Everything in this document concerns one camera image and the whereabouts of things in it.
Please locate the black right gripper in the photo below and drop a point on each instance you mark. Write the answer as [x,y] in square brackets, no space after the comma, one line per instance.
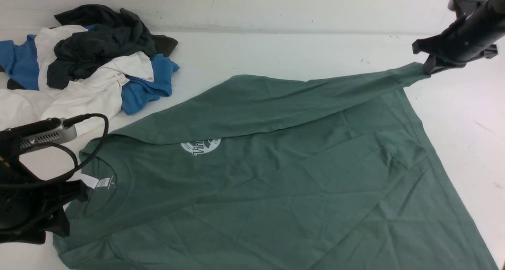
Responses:
[467,39]

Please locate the dark grey shirt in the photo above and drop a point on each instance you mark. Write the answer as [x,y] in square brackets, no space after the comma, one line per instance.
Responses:
[88,37]

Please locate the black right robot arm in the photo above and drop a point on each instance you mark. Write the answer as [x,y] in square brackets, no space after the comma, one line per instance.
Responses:
[493,8]

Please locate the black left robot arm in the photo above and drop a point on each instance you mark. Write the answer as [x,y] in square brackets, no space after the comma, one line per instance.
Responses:
[10,151]

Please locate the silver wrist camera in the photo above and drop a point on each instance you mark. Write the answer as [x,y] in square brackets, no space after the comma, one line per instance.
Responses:
[51,130]

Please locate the green long sleeve shirt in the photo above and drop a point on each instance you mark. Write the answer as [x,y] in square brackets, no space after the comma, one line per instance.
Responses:
[259,173]

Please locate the blue shirt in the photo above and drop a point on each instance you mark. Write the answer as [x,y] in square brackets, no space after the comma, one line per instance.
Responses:
[136,94]

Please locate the white shirt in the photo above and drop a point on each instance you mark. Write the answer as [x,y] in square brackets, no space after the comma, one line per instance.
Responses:
[99,93]

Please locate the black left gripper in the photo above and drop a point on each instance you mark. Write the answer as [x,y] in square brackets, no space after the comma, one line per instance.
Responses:
[27,213]

